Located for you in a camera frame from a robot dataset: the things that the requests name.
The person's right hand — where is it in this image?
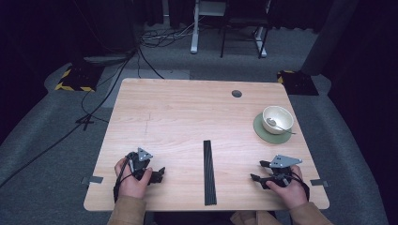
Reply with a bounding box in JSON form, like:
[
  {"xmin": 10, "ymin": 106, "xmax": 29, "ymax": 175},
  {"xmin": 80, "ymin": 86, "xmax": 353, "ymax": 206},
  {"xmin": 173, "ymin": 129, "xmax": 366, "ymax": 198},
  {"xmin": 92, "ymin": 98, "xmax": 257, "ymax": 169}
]
[{"xmin": 266, "ymin": 165, "xmax": 309, "ymax": 210}]

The cream ceramic bowl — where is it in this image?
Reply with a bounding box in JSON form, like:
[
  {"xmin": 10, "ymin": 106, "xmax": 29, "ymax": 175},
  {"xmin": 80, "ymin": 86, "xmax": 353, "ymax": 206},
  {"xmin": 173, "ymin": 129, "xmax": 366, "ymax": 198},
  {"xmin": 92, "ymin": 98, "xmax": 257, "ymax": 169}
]
[{"xmin": 262, "ymin": 105, "xmax": 295, "ymax": 135}]

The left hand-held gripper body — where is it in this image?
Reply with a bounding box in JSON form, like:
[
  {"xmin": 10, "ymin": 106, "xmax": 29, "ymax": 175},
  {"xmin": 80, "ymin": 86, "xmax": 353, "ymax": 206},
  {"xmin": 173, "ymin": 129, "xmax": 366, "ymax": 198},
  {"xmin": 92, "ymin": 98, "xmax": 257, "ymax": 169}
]
[{"xmin": 126, "ymin": 147, "xmax": 154, "ymax": 184}]

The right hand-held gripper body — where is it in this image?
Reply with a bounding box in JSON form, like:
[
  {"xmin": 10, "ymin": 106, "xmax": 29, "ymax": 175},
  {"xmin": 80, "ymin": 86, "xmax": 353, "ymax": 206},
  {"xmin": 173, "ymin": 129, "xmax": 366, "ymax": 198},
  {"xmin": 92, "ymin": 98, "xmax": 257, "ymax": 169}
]
[{"xmin": 269, "ymin": 154, "xmax": 303, "ymax": 188}]

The metal spoon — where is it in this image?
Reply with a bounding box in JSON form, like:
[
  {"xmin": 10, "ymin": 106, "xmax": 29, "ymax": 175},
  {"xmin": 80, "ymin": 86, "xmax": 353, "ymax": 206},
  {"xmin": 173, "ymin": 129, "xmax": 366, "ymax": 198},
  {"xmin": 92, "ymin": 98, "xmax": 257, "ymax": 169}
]
[{"xmin": 267, "ymin": 117, "xmax": 297, "ymax": 135}]

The grey tape strip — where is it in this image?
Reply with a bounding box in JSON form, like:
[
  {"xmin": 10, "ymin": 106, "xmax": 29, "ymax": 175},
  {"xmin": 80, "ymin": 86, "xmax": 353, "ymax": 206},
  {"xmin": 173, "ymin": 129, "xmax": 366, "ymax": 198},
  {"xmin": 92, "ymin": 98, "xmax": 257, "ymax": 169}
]
[
  {"xmin": 82, "ymin": 175, "xmax": 104, "ymax": 186},
  {"xmin": 310, "ymin": 178, "xmax": 329, "ymax": 188}
]

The grey round stand foot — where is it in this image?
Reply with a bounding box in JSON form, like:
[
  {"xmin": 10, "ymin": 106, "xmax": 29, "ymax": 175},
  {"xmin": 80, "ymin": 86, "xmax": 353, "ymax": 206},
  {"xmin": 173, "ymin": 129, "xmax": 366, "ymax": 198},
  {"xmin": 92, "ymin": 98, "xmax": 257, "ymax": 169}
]
[{"xmin": 83, "ymin": 53, "xmax": 134, "ymax": 68}]

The person's left hand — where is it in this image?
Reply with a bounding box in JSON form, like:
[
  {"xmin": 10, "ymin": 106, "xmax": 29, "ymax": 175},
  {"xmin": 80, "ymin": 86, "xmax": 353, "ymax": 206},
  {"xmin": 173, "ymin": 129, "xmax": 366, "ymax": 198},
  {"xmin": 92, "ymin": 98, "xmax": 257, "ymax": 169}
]
[{"xmin": 114, "ymin": 157, "xmax": 154, "ymax": 200}]

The green round saucer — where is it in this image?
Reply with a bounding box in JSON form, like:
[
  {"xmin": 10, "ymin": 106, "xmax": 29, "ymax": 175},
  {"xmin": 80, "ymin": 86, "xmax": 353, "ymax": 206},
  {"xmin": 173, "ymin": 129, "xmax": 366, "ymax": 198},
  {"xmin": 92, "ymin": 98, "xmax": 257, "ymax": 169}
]
[{"xmin": 253, "ymin": 112, "xmax": 294, "ymax": 145}]

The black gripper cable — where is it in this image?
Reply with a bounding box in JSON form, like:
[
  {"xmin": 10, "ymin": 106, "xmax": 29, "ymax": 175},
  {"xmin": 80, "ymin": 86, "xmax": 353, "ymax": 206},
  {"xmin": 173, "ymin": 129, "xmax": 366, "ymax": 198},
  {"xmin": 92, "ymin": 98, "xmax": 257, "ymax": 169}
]
[
  {"xmin": 113, "ymin": 153, "xmax": 139, "ymax": 203},
  {"xmin": 289, "ymin": 172, "xmax": 311, "ymax": 201}
]

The black chair frame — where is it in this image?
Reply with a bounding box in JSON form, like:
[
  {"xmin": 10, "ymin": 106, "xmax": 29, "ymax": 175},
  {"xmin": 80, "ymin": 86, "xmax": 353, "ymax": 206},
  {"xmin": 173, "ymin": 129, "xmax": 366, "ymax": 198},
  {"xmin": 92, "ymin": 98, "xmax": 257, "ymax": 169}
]
[{"xmin": 220, "ymin": 15, "xmax": 270, "ymax": 60}]

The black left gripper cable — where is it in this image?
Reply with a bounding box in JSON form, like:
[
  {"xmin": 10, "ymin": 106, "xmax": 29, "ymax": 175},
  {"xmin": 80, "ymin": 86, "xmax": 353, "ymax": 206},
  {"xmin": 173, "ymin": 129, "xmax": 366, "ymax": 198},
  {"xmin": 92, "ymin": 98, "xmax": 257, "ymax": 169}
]
[{"xmin": 113, "ymin": 153, "xmax": 139, "ymax": 203}]

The white desk leg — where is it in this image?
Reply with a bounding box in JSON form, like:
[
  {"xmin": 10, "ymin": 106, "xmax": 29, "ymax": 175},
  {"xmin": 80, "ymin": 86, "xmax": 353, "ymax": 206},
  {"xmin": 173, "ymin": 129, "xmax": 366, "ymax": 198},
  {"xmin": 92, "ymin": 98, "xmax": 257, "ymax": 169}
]
[
  {"xmin": 254, "ymin": 26, "xmax": 268, "ymax": 58},
  {"xmin": 190, "ymin": 0, "xmax": 201, "ymax": 54}
]

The person's tan clothing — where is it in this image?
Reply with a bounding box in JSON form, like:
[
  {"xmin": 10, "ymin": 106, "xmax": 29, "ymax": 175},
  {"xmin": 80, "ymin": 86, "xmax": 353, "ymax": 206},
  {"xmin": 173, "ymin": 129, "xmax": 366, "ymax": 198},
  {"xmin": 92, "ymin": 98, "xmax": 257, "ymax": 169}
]
[{"xmin": 231, "ymin": 210, "xmax": 283, "ymax": 225}]

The long black floor cable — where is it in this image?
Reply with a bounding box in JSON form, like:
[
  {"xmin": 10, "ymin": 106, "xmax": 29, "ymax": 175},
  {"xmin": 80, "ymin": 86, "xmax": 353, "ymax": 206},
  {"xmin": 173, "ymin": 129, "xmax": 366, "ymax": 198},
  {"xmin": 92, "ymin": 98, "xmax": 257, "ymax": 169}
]
[{"xmin": 0, "ymin": 46, "xmax": 140, "ymax": 189}]

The bundle of floor cables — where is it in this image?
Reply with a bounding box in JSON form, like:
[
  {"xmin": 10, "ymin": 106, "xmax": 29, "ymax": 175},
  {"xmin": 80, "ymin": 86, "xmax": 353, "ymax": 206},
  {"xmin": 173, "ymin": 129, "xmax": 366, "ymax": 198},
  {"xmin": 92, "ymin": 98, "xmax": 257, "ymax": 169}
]
[{"xmin": 140, "ymin": 18, "xmax": 195, "ymax": 49}]

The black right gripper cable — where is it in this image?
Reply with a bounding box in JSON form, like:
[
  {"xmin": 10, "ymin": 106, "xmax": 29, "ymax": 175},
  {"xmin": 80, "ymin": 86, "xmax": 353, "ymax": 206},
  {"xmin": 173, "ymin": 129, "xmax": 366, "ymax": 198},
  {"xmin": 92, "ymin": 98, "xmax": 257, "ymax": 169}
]
[{"xmin": 289, "ymin": 172, "xmax": 311, "ymax": 201}]

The yellow-black striped stand base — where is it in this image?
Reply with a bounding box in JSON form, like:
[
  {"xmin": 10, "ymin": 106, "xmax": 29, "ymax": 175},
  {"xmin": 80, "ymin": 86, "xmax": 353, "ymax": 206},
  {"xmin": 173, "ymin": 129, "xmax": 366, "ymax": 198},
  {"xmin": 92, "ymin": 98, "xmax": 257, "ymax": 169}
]
[
  {"xmin": 276, "ymin": 69, "xmax": 319, "ymax": 97},
  {"xmin": 54, "ymin": 64, "xmax": 106, "ymax": 93}
]

